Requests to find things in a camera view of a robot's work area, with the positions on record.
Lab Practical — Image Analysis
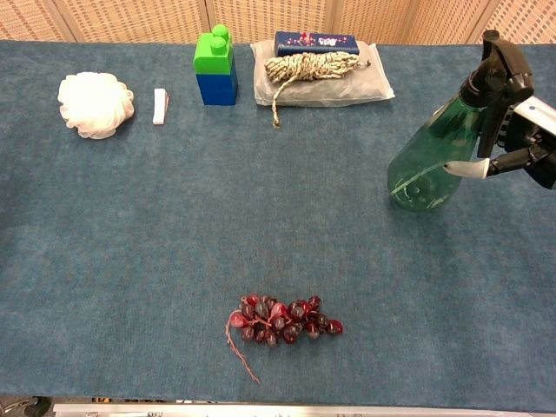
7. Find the beige braided rope bundle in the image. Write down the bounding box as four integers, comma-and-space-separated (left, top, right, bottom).
264, 51, 372, 129

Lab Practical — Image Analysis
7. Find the blue printed cardboard box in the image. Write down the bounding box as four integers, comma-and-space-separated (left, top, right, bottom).
274, 30, 361, 57

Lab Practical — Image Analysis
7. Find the blue toy building brick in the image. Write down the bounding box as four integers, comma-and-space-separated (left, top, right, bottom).
195, 56, 240, 107

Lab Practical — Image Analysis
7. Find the green toy building brick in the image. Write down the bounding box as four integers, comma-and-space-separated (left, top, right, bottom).
193, 23, 235, 76

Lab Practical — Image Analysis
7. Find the small white rectangular block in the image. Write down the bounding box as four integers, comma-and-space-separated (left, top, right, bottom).
152, 88, 171, 126

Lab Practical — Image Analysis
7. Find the white mesh bath pouf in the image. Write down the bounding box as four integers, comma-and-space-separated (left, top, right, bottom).
57, 71, 136, 141

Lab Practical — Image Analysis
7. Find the red artificial grape bunch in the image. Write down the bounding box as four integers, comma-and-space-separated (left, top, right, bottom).
225, 295, 345, 385

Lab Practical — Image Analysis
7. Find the aluminium profile rail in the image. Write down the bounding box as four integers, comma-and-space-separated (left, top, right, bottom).
51, 402, 533, 417

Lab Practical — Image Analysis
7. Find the woven rattan folding screen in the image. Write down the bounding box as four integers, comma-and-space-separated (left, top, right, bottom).
0, 0, 556, 45

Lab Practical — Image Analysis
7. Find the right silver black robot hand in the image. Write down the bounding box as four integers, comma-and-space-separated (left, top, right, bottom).
446, 95, 556, 190

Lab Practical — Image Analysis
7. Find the translucent white zip pouch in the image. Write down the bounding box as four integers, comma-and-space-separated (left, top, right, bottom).
250, 39, 396, 108

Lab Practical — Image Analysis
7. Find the green spray bottle black trigger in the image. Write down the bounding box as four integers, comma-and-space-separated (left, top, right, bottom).
386, 30, 535, 213

